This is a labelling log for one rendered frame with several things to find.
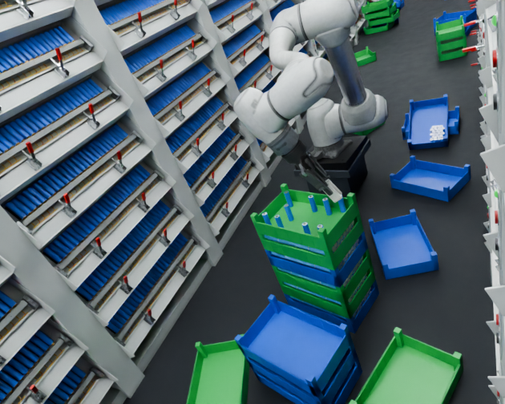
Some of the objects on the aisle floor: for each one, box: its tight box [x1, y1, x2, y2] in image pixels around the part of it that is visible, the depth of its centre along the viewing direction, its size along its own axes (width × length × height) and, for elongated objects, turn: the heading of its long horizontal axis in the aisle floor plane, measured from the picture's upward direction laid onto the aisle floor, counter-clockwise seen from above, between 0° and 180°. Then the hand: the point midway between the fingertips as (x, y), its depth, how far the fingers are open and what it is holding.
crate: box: [349, 327, 463, 404], centre depth 111 cm, size 30×20×8 cm
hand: (331, 191), depth 122 cm, fingers closed, pressing on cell
